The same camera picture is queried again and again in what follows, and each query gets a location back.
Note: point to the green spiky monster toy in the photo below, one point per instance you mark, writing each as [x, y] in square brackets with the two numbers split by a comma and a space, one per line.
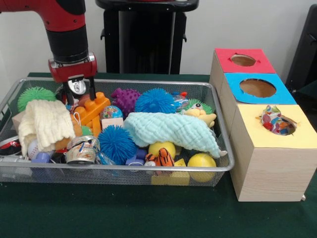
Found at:
[206, 107]

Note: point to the orange tiger plush toy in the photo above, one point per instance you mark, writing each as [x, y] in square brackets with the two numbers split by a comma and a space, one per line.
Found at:
[164, 158]

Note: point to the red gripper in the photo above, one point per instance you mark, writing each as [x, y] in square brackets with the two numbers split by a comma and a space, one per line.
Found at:
[71, 70]

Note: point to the yellow smooth ball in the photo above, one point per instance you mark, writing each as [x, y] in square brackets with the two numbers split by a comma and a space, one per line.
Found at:
[201, 163]

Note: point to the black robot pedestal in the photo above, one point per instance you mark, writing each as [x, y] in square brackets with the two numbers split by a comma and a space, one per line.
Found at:
[148, 44]

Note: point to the blue spiky rubber ball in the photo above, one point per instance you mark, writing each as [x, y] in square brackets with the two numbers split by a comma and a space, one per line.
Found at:
[154, 101]
[117, 145]

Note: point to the shallow clear mesh bin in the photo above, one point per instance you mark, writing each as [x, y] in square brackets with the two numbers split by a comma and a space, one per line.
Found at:
[74, 173]

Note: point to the light blue waffle cloth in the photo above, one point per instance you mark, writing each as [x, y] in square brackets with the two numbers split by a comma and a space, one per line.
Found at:
[168, 129]

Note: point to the black upright panel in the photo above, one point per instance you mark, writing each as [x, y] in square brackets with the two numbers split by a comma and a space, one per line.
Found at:
[305, 49]

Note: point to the green spiky rubber ball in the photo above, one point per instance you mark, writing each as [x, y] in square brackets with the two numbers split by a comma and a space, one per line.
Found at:
[34, 95]

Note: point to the globe print ball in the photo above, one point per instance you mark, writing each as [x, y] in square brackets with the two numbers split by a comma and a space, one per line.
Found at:
[111, 112]

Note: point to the purple knobbly ball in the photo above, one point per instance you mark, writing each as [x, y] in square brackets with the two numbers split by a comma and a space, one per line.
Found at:
[127, 99]

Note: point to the cream waffle cloth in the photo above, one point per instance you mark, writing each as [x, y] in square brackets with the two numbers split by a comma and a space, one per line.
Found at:
[44, 124]

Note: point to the orange plastic building block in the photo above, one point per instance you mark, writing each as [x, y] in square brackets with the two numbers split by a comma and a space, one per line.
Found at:
[94, 109]

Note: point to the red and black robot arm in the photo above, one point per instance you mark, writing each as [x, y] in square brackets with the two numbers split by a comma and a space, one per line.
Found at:
[64, 27]

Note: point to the silver drink can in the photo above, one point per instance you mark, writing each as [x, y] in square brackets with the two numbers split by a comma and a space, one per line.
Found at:
[78, 85]

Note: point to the dark green table cloth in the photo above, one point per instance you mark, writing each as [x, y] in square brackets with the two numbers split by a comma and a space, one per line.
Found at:
[309, 96]
[123, 210]

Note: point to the wooden box with three holes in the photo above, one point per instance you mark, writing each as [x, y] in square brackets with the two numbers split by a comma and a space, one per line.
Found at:
[272, 173]

